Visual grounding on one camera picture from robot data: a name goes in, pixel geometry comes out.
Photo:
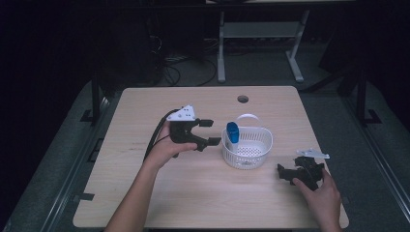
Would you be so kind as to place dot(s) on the person's right hand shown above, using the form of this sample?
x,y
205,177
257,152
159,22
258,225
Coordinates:
x,y
324,199

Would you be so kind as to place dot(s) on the grey metal desk frame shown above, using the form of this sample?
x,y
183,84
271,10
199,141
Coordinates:
x,y
257,29

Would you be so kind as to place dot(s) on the white plastic basket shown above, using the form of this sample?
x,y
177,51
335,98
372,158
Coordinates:
x,y
251,151

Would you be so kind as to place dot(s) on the person's left hand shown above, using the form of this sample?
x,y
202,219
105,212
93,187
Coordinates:
x,y
164,150

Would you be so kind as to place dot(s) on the black stand post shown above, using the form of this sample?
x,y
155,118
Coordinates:
x,y
95,96

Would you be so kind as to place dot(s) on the black tape strip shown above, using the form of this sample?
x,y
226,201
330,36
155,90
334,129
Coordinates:
x,y
83,197

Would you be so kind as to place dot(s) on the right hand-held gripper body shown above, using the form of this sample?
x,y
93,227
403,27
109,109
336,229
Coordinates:
x,y
311,175

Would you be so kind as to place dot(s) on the white bottle with blue cap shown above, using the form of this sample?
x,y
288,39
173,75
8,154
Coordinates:
x,y
232,133

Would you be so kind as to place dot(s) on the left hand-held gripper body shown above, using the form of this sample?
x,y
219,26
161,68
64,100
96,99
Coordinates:
x,y
183,129

